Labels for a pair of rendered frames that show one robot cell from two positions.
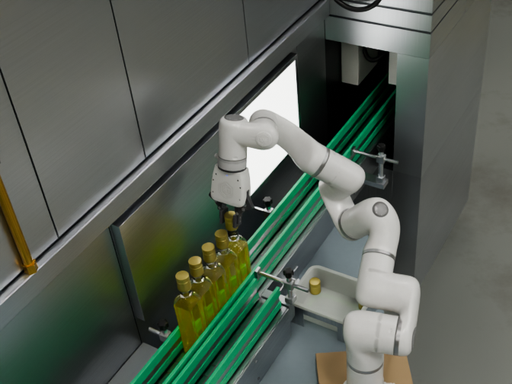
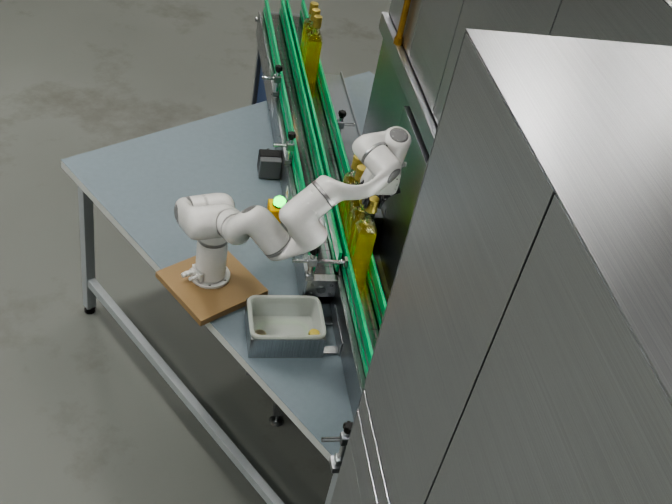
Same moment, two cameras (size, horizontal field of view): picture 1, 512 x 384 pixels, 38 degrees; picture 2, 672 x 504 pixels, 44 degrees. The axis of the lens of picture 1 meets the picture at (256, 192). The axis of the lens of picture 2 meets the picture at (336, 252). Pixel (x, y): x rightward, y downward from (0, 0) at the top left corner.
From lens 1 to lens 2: 307 cm
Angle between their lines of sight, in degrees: 88
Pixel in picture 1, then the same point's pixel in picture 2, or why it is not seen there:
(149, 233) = not seen: hidden behind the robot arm
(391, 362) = (204, 305)
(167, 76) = not seen: hidden behind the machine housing
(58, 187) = (419, 31)
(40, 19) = not seen: outside the picture
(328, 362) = (253, 287)
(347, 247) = (323, 410)
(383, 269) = (223, 212)
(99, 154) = (429, 54)
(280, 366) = (289, 281)
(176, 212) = (409, 176)
